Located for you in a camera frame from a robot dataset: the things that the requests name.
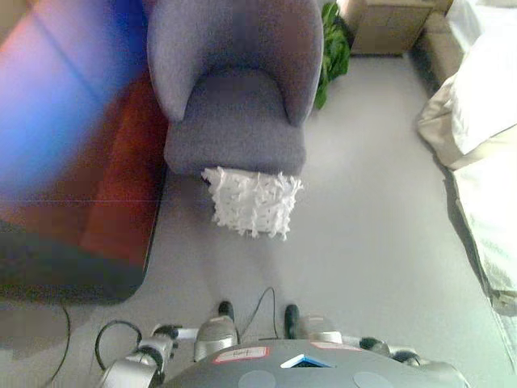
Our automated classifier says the green leafy plant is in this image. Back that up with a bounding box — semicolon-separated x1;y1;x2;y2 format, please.
314;2;351;111

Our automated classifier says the silver left robot leg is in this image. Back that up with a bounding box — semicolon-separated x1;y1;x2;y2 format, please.
193;301;238;363

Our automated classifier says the grey upholstered armchair sofa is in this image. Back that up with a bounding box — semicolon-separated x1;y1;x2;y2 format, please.
146;0;325;178

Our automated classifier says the white bed with duvet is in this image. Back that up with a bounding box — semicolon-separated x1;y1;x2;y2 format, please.
416;0;517;317

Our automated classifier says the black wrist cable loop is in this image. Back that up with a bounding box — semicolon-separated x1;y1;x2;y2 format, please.
95;320;144;370

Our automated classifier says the black floor cable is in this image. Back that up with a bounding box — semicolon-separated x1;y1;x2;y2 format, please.
47;301;72;387

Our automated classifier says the grey robot torso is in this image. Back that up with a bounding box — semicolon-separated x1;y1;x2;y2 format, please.
159;338;472;388

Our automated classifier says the thin black cable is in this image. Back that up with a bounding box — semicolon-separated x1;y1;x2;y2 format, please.
240;286;279;341

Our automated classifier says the white fringed pillow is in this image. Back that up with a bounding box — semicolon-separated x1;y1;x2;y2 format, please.
200;166;304;242

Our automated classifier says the beige wooden cabinet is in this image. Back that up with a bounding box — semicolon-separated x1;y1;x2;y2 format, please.
338;0;453;57

